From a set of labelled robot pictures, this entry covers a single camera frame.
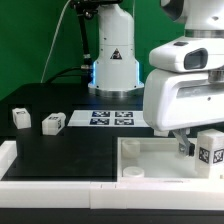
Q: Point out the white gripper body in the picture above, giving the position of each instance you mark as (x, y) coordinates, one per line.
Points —
(175, 101)

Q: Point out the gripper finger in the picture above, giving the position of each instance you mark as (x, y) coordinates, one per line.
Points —
(185, 147)

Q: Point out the white square tabletop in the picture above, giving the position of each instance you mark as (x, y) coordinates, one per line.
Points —
(153, 158)

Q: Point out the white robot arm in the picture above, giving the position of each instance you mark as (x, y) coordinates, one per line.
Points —
(116, 72)

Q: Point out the white U-shaped obstacle fence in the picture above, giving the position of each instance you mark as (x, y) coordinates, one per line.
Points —
(188, 194)

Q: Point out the white sheet with tags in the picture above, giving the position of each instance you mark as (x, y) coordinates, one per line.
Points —
(106, 118)

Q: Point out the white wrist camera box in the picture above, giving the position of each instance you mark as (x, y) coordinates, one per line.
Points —
(189, 54)

